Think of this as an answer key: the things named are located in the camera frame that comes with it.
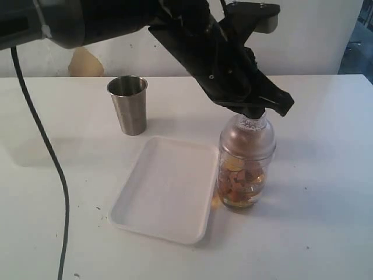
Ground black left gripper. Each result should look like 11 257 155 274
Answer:
149 2 294 118

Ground clear plastic shaker lid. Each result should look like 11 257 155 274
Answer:
219 113 276 161

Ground clear plastic shaker cup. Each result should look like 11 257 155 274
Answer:
217 151 276 214

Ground stainless steel cup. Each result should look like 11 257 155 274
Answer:
107 75 148 136

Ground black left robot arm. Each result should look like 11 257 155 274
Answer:
1 1 294 118

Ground brown coins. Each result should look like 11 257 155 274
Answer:
218 157 266 208

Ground white rectangular tray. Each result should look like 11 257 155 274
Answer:
108 136 218 245

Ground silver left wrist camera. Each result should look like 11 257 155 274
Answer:
254 15 278 34

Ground black cable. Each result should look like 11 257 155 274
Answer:
10 46 71 280

